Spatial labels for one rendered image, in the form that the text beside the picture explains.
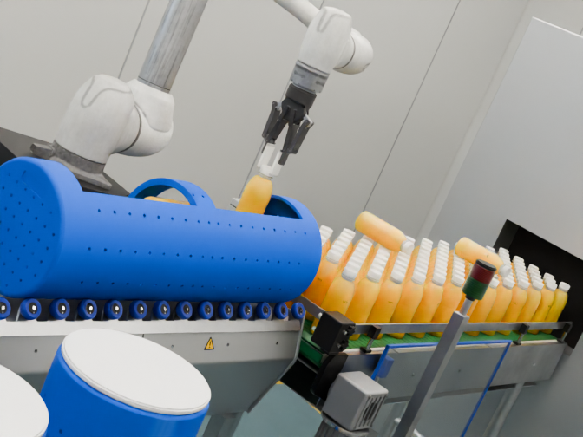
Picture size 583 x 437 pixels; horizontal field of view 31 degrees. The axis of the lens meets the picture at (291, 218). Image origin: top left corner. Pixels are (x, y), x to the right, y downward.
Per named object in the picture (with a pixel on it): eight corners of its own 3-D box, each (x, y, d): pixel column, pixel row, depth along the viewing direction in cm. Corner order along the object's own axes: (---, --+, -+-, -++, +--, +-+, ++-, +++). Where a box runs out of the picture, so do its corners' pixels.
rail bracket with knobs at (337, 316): (302, 340, 278) (317, 307, 276) (317, 340, 284) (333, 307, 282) (329, 360, 273) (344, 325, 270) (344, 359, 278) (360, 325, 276)
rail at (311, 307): (238, 264, 302) (241, 254, 301) (239, 264, 303) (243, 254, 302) (337, 333, 280) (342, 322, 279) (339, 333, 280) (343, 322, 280)
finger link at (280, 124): (289, 107, 263) (285, 104, 264) (265, 143, 267) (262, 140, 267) (298, 110, 266) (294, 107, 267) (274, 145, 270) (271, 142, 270)
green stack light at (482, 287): (456, 289, 290) (464, 273, 289) (468, 290, 295) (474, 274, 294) (475, 300, 286) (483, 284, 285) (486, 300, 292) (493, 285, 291)
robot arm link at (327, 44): (321, 72, 255) (343, 79, 267) (348, 13, 252) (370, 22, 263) (286, 55, 259) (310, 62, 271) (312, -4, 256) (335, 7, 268)
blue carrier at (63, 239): (-47, 251, 220) (4, 131, 213) (223, 266, 290) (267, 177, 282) (25, 326, 204) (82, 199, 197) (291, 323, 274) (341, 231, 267)
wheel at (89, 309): (75, 298, 218) (81, 297, 217) (91, 299, 222) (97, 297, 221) (76, 320, 217) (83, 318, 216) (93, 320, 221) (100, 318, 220)
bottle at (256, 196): (250, 239, 276) (278, 176, 272) (250, 246, 269) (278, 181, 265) (225, 229, 275) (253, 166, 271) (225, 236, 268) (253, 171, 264)
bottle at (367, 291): (337, 334, 294) (363, 276, 291) (334, 325, 301) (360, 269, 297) (359, 342, 296) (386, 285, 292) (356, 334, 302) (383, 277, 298)
